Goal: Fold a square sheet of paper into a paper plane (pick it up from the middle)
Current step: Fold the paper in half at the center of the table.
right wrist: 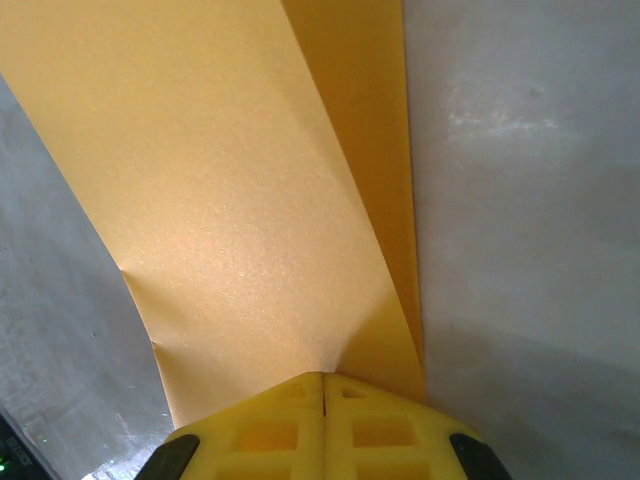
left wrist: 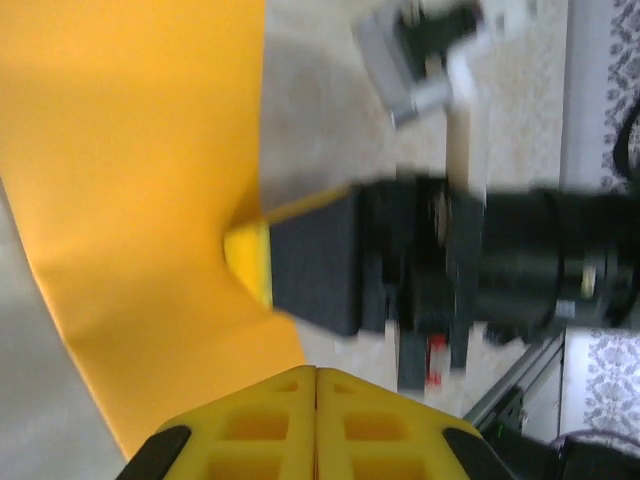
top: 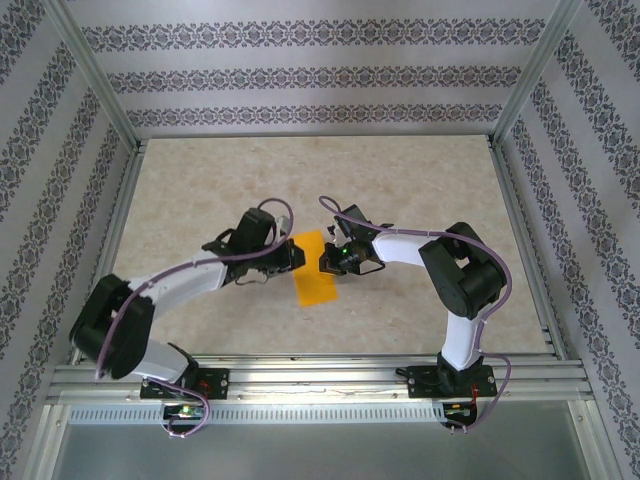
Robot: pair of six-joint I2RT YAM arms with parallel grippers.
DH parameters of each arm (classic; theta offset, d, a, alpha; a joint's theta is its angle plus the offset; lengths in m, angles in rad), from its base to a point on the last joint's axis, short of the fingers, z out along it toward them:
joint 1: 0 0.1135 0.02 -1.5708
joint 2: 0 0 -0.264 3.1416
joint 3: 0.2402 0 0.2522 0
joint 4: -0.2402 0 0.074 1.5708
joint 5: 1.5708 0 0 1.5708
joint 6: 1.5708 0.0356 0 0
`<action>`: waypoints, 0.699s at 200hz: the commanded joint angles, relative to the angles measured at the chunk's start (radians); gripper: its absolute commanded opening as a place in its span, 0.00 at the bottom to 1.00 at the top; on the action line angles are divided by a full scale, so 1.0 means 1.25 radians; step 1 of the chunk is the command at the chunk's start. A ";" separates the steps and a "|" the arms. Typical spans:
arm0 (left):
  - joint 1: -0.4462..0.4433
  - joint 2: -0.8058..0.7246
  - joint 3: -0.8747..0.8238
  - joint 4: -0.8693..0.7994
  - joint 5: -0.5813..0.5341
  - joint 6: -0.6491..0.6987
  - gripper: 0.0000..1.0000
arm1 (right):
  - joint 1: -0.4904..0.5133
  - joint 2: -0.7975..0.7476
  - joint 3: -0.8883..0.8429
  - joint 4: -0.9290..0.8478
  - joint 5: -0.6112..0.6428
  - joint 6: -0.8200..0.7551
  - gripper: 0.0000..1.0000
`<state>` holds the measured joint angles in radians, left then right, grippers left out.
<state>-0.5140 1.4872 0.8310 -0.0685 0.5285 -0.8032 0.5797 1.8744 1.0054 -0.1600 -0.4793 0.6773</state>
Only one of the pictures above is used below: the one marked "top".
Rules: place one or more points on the orange paper sheet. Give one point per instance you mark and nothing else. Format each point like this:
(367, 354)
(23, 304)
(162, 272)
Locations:
(312, 290)

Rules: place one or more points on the grey metal panel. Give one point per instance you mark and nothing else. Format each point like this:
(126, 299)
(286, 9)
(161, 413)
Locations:
(320, 455)

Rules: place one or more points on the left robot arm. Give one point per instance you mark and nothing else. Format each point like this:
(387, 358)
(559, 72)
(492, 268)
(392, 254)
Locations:
(175, 280)

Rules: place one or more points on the long aluminium mounting rail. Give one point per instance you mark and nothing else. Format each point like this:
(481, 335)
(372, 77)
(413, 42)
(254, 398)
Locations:
(320, 380)

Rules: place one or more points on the small controller board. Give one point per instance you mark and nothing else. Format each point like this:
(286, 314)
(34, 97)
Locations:
(185, 411)
(457, 410)

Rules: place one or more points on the aluminium frame bar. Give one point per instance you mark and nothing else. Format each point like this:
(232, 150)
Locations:
(47, 440)
(590, 440)

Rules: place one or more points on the aluminium side rail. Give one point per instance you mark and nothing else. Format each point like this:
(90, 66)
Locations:
(125, 200)
(514, 200)

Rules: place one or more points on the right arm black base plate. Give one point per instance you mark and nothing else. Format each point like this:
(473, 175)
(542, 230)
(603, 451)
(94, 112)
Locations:
(420, 382)

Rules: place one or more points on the aluminium frame post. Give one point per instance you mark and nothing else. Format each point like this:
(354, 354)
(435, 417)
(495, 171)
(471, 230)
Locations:
(532, 75)
(96, 75)

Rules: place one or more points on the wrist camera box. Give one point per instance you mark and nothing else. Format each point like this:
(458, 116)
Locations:
(342, 231)
(283, 225)

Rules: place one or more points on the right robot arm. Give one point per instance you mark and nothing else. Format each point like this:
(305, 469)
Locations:
(465, 340)

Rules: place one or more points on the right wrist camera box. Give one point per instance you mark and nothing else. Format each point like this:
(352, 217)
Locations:
(342, 231)

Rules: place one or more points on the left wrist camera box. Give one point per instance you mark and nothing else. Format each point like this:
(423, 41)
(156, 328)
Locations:
(283, 225)

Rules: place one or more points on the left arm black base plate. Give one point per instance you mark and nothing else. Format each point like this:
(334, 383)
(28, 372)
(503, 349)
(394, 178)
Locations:
(220, 382)

